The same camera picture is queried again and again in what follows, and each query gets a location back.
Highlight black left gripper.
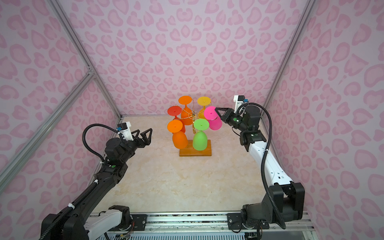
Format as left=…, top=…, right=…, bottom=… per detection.
left=120, top=128, right=151, bottom=165

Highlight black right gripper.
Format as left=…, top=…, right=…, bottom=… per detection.
left=215, top=108, right=250, bottom=133

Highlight pink wine glass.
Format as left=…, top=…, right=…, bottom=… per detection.
left=204, top=106, right=223, bottom=131

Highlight yellow wine glass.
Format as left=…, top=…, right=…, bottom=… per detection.
left=197, top=97, right=211, bottom=119

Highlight green wine glass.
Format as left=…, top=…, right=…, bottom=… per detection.
left=193, top=119, right=210, bottom=151

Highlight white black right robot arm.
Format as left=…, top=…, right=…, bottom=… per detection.
left=215, top=103, right=305, bottom=229

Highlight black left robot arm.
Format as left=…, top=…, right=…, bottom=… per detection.
left=40, top=125, right=153, bottom=240

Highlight orange front wine glass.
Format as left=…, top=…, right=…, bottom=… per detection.
left=167, top=120, right=188, bottom=150

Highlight orange wine glass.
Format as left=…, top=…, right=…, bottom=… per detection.
left=167, top=120, right=188, bottom=150
left=179, top=96, right=193, bottom=126

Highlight red wine glass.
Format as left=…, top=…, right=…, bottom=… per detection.
left=167, top=106, right=186, bottom=133

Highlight orange back wine glass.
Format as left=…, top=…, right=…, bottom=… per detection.
left=179, top=96, right=193, bottom=126

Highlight wooden rack base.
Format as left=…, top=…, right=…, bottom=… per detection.
left=179, top=140, right=212, bottom=157

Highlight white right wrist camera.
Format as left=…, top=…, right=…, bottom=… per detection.
left=234, top=95, right=249, bottom=112

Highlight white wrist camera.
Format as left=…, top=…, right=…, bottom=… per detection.
left=234, top=95, right=249, bottom=112
left=117, top=122, right=134, bottom=141

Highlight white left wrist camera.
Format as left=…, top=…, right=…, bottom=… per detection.
left=117, top=122, right=134, bottom=141

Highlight gold wire wine glass rack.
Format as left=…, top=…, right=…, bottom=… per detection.
left=188, top=99, right=199, bottom=134

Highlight aluminium diagonal frame bar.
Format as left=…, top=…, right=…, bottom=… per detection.
left=1, top=71, right=95, bottom=193

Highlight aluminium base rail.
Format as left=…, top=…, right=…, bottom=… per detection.
left=86, top=211, right=319, bottom=240

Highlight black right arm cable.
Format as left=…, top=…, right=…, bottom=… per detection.
left=236, top=102, right=287, bottom=230

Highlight aluminium frame profile right corner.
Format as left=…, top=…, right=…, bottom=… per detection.
left=264, top=0, right=319, bottom=108

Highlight aluminium frame profile corner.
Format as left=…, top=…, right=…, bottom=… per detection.
left=264, top=0, right=319, bottom=108
left=47, top=0, right=123, bottom=120

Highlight aluminium frame profile left corner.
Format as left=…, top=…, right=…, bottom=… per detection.
left=47, top=0, right=123, bottom=120

